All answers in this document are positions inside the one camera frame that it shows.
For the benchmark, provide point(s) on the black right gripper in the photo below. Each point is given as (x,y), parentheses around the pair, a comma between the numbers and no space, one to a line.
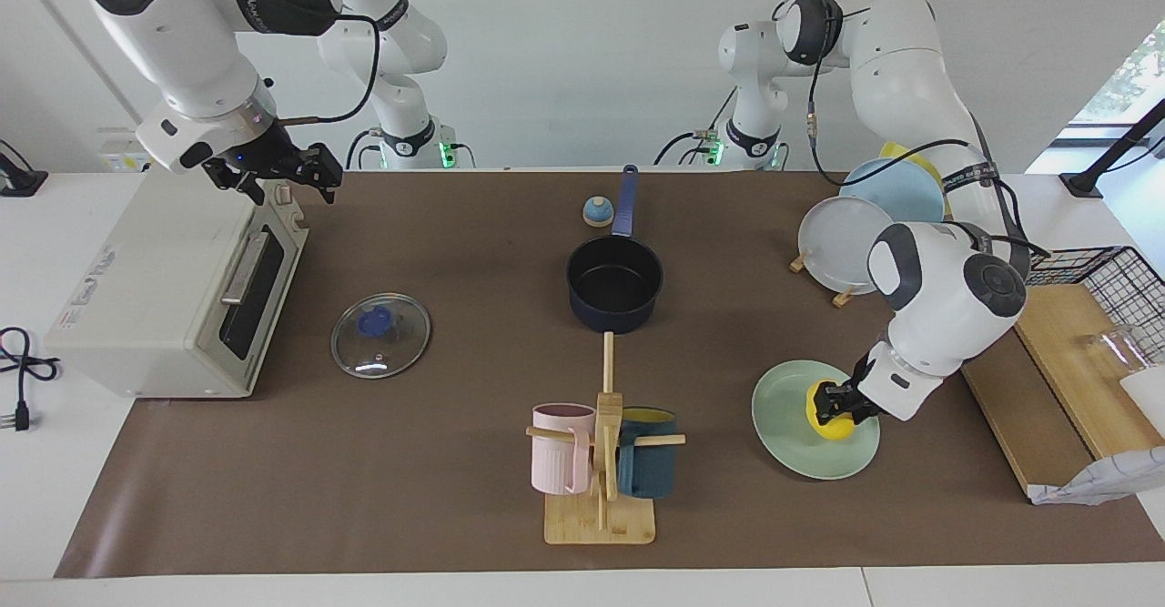
(264,156)

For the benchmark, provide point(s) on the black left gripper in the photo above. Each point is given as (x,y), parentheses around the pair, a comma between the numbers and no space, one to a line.
(865,393)

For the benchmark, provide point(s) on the yellow potato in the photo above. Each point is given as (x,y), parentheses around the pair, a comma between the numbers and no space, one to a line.
(833,432)

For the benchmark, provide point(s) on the glass lid with blue knob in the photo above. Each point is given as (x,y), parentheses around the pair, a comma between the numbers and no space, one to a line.
(380,336)

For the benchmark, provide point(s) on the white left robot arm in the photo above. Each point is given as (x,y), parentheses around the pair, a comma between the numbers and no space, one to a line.
(910,61)

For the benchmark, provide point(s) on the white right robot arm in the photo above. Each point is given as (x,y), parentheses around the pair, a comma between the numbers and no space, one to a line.
(182,34)

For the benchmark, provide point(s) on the green plate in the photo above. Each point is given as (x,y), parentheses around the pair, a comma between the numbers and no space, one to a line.
(792,443)

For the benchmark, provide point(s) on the wooden plate rack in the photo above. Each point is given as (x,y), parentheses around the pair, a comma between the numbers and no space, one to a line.
(845,298)

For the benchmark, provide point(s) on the grey plate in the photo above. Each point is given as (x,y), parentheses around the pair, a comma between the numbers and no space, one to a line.
(842,243)

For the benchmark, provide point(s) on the light blue plate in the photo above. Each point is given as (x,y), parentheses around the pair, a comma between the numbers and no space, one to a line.
(896,190)

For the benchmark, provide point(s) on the yellow plate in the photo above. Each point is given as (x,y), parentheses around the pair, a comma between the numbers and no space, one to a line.
(906,156)

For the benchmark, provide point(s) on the cream toaster oven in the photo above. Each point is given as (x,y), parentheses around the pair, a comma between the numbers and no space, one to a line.
(155,288)

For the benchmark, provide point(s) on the white power strip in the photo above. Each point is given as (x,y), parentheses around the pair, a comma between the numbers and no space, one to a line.
(118,156)

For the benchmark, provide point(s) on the dark wooden board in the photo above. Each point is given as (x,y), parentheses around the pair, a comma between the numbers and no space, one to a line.
(1019,416)

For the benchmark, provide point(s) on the dark teal mug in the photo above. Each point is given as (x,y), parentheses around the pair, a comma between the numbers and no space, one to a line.
(648,466)

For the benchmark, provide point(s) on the light wooden board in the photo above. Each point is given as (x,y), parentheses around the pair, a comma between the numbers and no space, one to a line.
(1074,361)

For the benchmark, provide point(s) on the dark blue saucepan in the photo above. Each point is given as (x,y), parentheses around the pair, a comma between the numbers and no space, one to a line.
(614,293)

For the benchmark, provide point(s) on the brown table mat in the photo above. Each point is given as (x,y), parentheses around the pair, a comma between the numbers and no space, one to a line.
(410,407)

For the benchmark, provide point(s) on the wooden mug tree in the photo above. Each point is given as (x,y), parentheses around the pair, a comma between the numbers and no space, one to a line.
(601,521)

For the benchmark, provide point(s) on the white patterned cloth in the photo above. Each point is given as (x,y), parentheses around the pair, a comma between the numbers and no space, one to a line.
(1110,480)

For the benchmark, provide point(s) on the clear glass cup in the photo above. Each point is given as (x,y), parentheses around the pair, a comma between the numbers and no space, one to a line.
(1115,348)

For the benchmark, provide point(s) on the pink ribbed mug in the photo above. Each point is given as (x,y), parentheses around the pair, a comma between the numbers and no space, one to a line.
(557,452)

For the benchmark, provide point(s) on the white cup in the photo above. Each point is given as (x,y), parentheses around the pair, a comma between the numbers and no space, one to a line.
(1149,398)

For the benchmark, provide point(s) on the black angled stand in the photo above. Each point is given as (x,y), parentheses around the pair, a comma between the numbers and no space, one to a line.
(1106,161)

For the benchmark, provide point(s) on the window with greenery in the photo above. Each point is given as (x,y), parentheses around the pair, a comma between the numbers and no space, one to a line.
(1133,79)

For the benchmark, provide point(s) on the black clamp mount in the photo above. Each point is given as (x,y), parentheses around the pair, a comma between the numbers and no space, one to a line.
(14,179)

